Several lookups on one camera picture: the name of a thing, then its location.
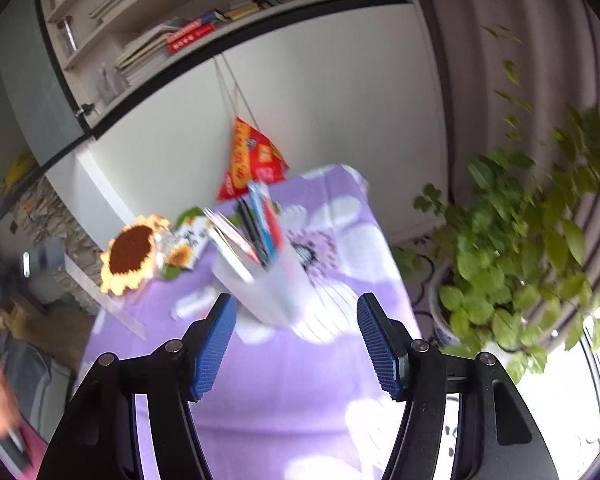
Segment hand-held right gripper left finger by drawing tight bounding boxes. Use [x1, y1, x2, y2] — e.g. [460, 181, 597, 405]
[38, 294, 237, 480]

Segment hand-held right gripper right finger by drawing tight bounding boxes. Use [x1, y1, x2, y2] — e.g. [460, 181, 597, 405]
[357, 294, 561, 480]

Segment white correction pen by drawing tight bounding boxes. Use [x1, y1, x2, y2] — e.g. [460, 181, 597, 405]
[172, 287, 217, 319]

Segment translucent white cup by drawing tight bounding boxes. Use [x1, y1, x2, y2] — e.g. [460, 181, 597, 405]
[212, 240, 315, 329]

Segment bunch of assorted pens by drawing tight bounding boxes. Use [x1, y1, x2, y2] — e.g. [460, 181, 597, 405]
[202, 182, 287, 271]

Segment large pile of books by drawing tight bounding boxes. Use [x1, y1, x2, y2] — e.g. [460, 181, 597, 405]
[17, 175, 111, 312]

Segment purple floral tablecloth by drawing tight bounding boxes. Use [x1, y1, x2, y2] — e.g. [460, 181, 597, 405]
[77, 164, 461, 480]

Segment yellow plush toy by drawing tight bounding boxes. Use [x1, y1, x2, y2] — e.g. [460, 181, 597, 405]
[0, 150, 38, 196]

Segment sunflower print card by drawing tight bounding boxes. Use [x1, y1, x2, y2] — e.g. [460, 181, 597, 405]
[167, 215, 215, 273]

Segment crochet sunflower with green stem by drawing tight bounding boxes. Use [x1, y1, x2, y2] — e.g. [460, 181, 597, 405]
[100, 205, 205, 296]

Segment green potted plant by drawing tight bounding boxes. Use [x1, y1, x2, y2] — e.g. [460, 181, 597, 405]
[395, 25, 600, 386]

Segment pink clothing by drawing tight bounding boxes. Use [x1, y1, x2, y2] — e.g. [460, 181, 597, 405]
[17, 417, 48, 480]

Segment glass cabinet door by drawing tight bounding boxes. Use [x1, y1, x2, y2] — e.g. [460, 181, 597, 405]
[0, 0, 89, 231]

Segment red pyramid pouch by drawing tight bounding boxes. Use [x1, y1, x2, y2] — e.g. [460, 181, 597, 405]
[216, 116, 289, 202]

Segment window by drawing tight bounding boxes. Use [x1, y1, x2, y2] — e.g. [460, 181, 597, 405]
[525, 305, 600, 478]

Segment grey pen holder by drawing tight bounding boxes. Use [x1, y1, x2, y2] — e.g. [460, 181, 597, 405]
[97, 62, 121, 104]

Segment tall glass jar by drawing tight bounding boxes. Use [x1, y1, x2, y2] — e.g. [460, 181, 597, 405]
[60, 16, 78, 56]

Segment tall stack of magazines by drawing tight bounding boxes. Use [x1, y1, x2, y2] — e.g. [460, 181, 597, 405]
[114, 17, 191, 87]

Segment white lower cabinet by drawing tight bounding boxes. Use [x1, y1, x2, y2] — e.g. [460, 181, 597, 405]
[44, 2, 451, 261]

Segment white bookcase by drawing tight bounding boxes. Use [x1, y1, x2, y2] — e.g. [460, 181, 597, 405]
[34, 0, 398, 131]

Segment red books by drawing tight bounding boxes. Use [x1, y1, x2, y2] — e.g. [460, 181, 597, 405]
[166, 19, 217, 55]

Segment pinkish grey curtain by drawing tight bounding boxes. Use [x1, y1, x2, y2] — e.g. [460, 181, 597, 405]
[415, 0, 600, 311]

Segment stack of yellowish books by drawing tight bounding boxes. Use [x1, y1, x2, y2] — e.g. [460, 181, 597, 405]
[225, 0, 285, 22]

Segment thin hanging string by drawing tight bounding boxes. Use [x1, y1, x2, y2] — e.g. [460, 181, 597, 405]
[214, 54, 257, 128]

